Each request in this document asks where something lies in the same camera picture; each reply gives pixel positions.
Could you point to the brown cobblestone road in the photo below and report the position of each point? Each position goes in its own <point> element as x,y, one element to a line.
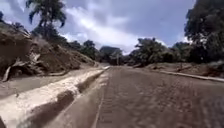
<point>150,100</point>

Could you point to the brown earth bank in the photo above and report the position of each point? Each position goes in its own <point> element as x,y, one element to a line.
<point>50,56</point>

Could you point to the pale concrete kerb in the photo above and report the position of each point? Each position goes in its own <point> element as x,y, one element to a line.
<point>193,76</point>
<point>40,100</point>

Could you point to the tall palm tree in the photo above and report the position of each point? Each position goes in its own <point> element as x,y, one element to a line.
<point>46,13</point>

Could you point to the grass and dirt verge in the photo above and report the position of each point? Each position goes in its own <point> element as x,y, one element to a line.
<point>196,69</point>

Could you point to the row of dark trees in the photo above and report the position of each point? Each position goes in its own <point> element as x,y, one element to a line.
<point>203,33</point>

